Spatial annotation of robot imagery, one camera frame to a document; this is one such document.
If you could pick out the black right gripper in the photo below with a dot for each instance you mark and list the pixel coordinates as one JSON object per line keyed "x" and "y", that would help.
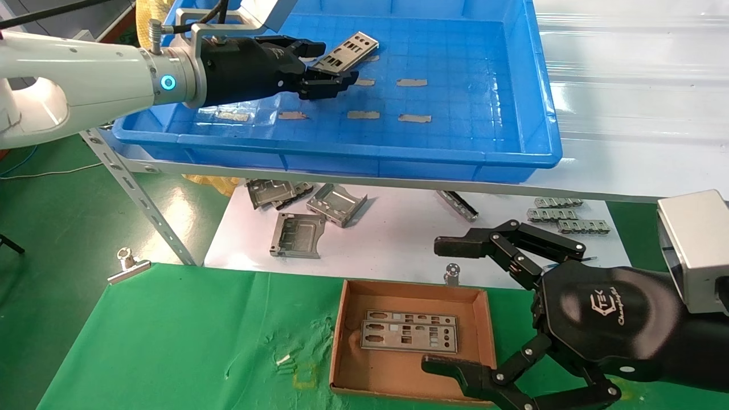
{"x": 603, "y": 319}

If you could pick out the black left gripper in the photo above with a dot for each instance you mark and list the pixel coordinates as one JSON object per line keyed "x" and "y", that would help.
{"x": 245, "y": 71}

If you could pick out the silver metal IO shield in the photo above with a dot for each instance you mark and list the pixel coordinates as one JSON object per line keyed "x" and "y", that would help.
{"x": 387, "y": 341}
{"x": 353, "y": 48}
{"x": 393, "y": 315}

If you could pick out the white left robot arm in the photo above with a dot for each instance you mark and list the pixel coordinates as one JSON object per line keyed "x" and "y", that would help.
{"x": 85, "y": 74}

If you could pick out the white sheet under parts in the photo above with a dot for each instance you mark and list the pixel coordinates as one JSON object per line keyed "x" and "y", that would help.
{"x": 398, "y": 239}

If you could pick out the shallow cardboard box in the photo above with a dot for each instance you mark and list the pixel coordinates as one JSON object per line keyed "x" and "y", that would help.
{"x": 353, "y": 370}

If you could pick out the blue plastic tray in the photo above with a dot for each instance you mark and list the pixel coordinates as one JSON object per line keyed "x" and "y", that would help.
{"x": 455, "y": 142}

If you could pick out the silver binder clip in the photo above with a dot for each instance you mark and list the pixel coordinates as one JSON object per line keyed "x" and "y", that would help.
{"x": 130, "y": 272}
{"x": 453, "y": 272}

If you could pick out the long silver metal strip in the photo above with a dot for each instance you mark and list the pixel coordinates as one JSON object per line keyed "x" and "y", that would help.
{"x": 458, "y": 206}

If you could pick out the short notched metal strip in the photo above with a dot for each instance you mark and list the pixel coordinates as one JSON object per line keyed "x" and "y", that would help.
{"x": 558, "y": 203}
{"x": 584, "y": 226}
{"x": 549, "y": 215}

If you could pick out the green table cloth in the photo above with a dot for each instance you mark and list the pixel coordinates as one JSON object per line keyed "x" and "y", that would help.
{"x": 171, "y": 341}

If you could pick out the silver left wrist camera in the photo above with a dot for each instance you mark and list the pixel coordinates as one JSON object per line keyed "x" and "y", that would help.
{"x": 262, "y": 14}

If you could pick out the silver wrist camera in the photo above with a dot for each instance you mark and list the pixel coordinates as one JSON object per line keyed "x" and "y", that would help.
{"x": 262, "y": 14}
{"x": 692, "y": 245}

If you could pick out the dark metal port bracket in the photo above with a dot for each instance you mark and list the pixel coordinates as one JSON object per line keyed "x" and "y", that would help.
{"x": 302, "y": 189}

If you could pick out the silver sheet metal bracket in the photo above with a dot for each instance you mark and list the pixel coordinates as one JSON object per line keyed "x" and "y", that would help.
{"x": 267, "y": 193}
{"x": 296, "y": 236}
{"x": 336, "y": 202}

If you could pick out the grey perforated rack post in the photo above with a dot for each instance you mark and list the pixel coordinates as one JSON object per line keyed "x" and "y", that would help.
{"x": 136, "y": 193}

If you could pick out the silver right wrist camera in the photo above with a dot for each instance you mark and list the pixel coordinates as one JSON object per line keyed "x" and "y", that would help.
{"x": 692, "y": 245}

